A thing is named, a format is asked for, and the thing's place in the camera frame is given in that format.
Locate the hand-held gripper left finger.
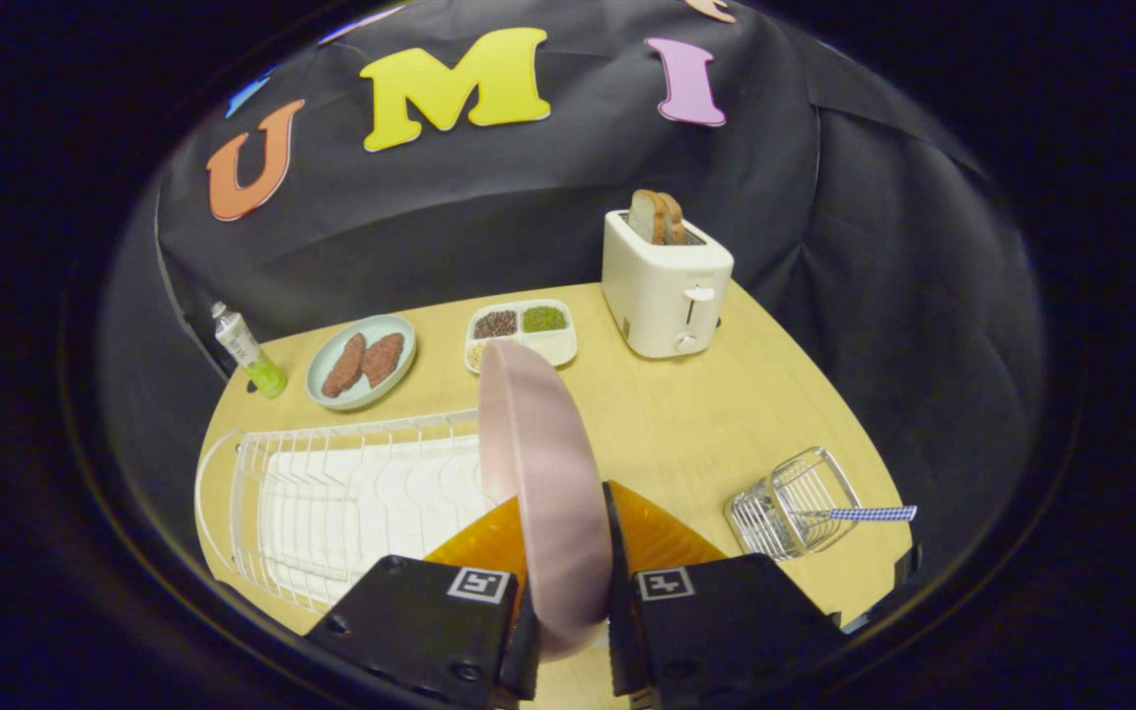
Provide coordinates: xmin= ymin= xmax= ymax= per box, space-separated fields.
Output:
xmin=304 ymin=496 xmax=541 ymax=709

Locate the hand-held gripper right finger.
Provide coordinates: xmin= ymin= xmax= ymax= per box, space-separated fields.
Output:
xmin=603 ymin=480 xmax=843 ymax=709

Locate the metal wire basket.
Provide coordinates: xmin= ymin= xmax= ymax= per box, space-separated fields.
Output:
xmin=724 ymin=446 xmax=863 ymax=561

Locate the white wire dish rack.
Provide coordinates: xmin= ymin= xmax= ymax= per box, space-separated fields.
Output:
xmin=193 ymin=409 xmax=530 ymax=617

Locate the blue checkered handle spoon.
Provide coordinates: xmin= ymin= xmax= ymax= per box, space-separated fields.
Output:
xmin=793 ymin=505 xmax=919 ymax=523

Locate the pink plate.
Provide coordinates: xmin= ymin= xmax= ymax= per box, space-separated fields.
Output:
xmin=477 ymin=340 xmax=614 ymax=660

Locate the light green plate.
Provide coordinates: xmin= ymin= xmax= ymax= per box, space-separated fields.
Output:
xmin=305 ymin=315 xmax=418 ymax=411

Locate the green dish soap bottle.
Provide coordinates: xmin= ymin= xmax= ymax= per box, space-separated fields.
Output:
xmin=210 ymin=301 xmax=289 ymax=400

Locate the brown meat patty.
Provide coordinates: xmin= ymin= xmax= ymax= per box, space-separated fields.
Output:
xmin=361 ymin=332 xmax=406 ymax=389
xmin=320 ymin=333 xmax=368 ymax=398

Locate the white divided grain tray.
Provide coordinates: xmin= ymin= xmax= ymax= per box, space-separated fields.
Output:
xmin=464 ymin=299 xmax=579 ymax=376

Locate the white toaster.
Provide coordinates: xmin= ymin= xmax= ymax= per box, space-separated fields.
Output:
xmin=601 ymin=209 xmax=735 ymax=360

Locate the light bread slice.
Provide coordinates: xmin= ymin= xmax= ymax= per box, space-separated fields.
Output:
xmin=627 ymin=189 xmax=668 ymax=246

